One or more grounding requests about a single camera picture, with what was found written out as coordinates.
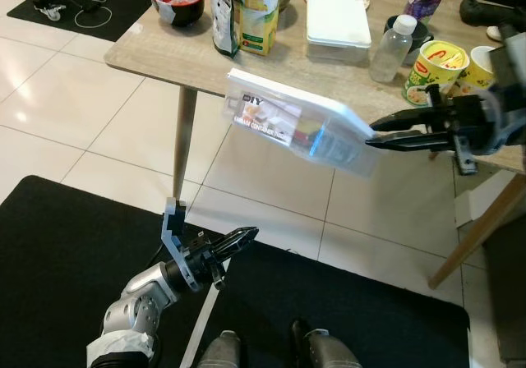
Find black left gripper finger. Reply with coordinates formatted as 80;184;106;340
215;228;259;254
220;237;257;265

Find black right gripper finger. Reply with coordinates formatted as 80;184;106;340
365;132;454;153
370;108;450;132

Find clear labelled container white lid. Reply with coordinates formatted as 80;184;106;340
224;68;381;178

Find yellow instant noodle cup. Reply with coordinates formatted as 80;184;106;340
403;39;469;108
456;46;498;96

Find small clear bottle white cap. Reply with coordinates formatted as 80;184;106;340
368;15;418;84

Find black cup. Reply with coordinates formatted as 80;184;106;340
385;15;434;55

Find grey left robot leg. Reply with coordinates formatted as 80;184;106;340
196;329;245;368

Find grey robot leg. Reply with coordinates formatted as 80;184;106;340
290;319;362;368
196;329;245;368

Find black handheld controller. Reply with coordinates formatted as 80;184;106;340
459;0;526;34

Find purple drink can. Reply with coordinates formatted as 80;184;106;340
403;0;446;25

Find plain white lidded container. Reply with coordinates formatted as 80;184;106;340
306;0;373;63

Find grey right robot leg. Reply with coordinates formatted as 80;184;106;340
290;319;362;368

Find yellow green juice carton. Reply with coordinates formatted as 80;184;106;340
237;0;284;57

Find wooden table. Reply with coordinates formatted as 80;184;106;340
105;0;526;291

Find dark snack bag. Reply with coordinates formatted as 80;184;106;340
210;0;243;58

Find black mat under equipment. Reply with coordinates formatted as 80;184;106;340
7;0;157;43

